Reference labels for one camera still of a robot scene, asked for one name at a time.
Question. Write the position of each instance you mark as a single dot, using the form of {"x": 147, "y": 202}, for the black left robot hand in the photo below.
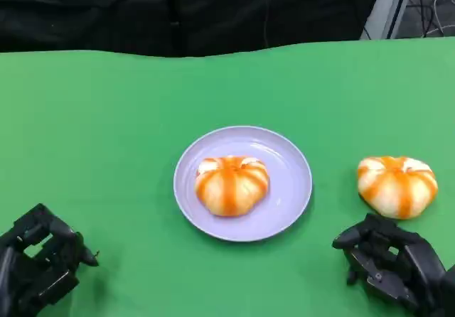
{"x": 25, "y": 278}

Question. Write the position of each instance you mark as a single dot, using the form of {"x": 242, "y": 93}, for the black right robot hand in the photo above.
{"x": 419, "y": 271}

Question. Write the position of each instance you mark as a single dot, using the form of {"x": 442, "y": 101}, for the orange and white bread roll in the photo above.
{"x": 396, "y": 189}
{"x": 231, "y": 185}

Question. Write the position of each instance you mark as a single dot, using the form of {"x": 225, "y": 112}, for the lilac plate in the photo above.
{"x": 284, "y": 207}

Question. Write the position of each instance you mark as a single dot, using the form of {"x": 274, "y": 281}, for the green table cloth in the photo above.
{"x": 89, "y": 93}

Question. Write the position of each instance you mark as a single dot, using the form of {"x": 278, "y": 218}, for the black backdrop curtain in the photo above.
{"x": 142, "y": 11}

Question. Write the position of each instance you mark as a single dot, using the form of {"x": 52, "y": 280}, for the grey metal frame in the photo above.
{"x": 387, "y": 11}

